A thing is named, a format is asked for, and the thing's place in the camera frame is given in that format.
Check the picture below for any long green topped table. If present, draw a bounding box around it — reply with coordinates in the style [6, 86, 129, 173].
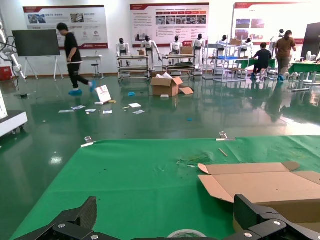
[234, 58, 277, 76]

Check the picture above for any metal shelf rack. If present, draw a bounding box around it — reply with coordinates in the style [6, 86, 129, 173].
[117, 54, 151, 83]
[161, 53, 197, 81]

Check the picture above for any person in brown shirt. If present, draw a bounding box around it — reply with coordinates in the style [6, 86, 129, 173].
[274, 29, 297, 82]

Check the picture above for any clear tape roll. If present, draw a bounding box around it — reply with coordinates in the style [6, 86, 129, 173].
[166, 229, 208, 240]

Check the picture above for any grey metal frame rack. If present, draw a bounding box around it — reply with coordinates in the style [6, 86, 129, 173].
[202, 41, 248, 83]

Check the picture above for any flat cardboard piece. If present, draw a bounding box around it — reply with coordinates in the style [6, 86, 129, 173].
[178, 86, 195, 96]

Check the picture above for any white black humanoid robot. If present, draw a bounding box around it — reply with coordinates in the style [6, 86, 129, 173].
[192, 33, 206, 70]
[217, 34, 229, 58]
[115, 37, 131, 67]
[169, 35, 184, 66]
[269, 28, 286, 51]
[140, 35, 162, 73]

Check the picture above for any large open cardboard box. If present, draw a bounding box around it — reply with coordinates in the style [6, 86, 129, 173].
[149, 72, 184, 98]

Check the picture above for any tall black panel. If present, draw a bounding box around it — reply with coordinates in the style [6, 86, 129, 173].
[301, 22, 320, 61]

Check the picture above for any metal cloth clip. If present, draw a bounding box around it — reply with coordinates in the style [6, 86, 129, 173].
[216, 131, 236, 142]
[80, 136, 97, 148]

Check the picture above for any red box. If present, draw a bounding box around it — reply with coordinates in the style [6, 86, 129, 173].
[0, 65, 13, 81]

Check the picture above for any white narrow table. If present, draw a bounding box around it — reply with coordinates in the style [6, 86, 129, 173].
[80, 54, 105, 81]

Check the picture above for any black stool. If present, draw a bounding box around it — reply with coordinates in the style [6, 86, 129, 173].
[91, 63, 103, 80]

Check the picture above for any green table cloth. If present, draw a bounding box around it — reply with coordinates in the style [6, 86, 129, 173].
[9, 134, 320, 240]

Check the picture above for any open cardboard box with hole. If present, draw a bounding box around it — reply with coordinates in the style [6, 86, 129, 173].
[197, 161, 320, 233]

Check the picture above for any black screen on stand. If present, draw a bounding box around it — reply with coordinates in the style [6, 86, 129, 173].
[11, 29, 65, 81]

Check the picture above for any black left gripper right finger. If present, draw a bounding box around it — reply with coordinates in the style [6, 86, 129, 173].
[224, 193, 320, 240]

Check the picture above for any white machine base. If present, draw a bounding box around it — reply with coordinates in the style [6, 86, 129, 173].
[0, 87, 28, 138]

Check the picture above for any wall poster with red logo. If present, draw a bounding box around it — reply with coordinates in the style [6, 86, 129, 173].
[22, 4, 110, 50]

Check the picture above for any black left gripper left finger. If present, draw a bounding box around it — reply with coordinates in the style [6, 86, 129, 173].
[14, 196, 106, 240]

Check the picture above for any person in black clothes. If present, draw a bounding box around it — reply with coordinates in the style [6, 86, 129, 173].
[56, 22, 97, 97]

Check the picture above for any seated person in black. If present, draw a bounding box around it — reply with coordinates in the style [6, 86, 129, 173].
[251, 42, 273, 80]

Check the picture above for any wall poster with large photos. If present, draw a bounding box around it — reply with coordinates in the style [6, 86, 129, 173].
[233, 1, 320, 47]

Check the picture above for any wall poster with photo row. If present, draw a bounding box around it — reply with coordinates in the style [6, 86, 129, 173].
[129, 2, 210, 48]

